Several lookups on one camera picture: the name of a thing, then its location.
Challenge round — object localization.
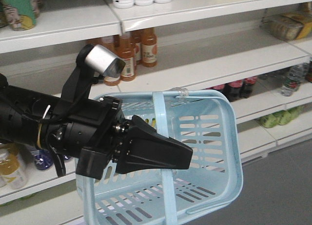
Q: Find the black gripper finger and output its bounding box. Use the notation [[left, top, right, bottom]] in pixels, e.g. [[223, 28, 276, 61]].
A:
[[115, 115, 193, 174]]

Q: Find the green drink bottle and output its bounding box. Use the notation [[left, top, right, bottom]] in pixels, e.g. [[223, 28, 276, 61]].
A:
[[258, 113, 279, 129], [273, 109, 299, 126]]

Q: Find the orange vitamin drink bottle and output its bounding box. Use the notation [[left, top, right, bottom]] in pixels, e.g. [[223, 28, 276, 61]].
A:
[[0, 149, 28, 189]]

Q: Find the blue sports drink bottle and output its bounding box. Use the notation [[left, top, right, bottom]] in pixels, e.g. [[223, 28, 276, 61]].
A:
[[30, 148, 54, 171]]

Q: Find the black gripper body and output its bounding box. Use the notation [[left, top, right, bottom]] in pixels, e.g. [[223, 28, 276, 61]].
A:
[[40, 96, 127, 179]]

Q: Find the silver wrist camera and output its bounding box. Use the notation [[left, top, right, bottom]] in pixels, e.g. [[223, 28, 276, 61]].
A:
[[85, 45, 125, 77]]

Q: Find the orange C100 juice bottle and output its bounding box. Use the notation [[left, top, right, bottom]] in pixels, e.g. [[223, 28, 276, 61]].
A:
[[118, 32, 136, 81], [141, 27, 157, 67], [101, 36, 120, 86]]

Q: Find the dark cola plastic bottle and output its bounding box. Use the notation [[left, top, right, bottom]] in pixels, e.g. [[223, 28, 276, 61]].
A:
[[224, 79, 243, 102], [240, 76, 257, 98]]

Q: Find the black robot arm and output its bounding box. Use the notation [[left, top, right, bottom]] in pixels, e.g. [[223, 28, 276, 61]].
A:
[[0, 76, 193, 179]]

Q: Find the clear water bottle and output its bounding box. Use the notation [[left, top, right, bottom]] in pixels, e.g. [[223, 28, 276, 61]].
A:
[[281, 63, 309, 96]]

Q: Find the light blue plastic basket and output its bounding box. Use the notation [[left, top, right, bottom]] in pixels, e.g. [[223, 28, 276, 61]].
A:
[[76, 90, 243, 225]]

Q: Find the boxed biscuits yellow label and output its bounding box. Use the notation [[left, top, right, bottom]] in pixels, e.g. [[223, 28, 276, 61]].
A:
[[262, 11, 312, 41]]

